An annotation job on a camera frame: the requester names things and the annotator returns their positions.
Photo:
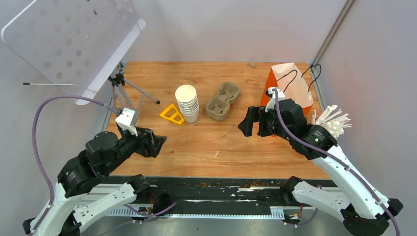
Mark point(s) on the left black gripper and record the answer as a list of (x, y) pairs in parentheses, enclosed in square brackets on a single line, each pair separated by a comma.
[(145, 146)]

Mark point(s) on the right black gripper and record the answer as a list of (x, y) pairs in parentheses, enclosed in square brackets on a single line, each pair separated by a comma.
[(255, 114)]

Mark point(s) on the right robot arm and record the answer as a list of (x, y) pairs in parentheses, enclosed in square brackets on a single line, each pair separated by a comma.
[(362, 209)]

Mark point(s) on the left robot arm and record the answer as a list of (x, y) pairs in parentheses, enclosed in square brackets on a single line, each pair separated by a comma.
[(102, 155)]

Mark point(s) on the yellow plastic triangle holder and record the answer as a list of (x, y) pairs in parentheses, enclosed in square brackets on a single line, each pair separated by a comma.
[(172, 114)]

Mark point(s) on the stacked pulp cup carriers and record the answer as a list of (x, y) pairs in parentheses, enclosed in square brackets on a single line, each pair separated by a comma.
[(218, 107)]

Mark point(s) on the stack of white paper cups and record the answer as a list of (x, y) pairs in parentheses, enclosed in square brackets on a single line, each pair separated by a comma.
[(187, 100)]

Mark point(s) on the orange paper bag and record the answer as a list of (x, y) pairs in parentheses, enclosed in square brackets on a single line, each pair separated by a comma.
[(293, 81)]

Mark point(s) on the white tripod stand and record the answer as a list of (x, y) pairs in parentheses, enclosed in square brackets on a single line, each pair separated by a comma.
[(119, 93)]

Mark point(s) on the pink cup of wrapped straws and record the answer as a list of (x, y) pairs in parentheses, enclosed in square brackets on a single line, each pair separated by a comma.
[(332, 120)]

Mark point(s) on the clear perforated acrylic panel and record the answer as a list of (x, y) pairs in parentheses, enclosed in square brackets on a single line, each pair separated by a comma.
[(76, 44)]

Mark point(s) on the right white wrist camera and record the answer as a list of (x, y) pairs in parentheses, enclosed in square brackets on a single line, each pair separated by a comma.
[(274, 94)]

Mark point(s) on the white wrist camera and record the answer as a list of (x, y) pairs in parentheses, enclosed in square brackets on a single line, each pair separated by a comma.
[(126, 121), (274, 94)]

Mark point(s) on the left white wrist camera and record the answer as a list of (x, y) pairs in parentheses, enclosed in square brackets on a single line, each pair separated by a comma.
[(126, 121)]

